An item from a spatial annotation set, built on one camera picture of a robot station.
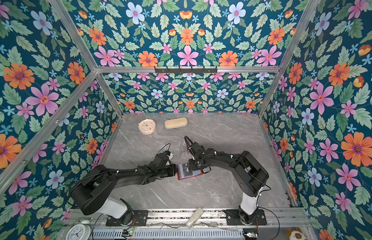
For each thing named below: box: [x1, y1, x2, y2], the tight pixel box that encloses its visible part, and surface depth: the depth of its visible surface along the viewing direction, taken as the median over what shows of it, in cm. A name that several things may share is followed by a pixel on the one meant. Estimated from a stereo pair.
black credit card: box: [182, 162, 193, 177], surface depth 90 cm
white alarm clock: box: [65, 220, 92, 240], surface depth 69 cm
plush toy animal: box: [285, 227, 307, 240], surface depth 69 cm
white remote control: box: [186, 207, 204, 228], surface depth 72 cm
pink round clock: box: [138, 118, 157, 135], surface depth 110 cm
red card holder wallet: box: [176, 162, 204, 181], surface depth 90 cm
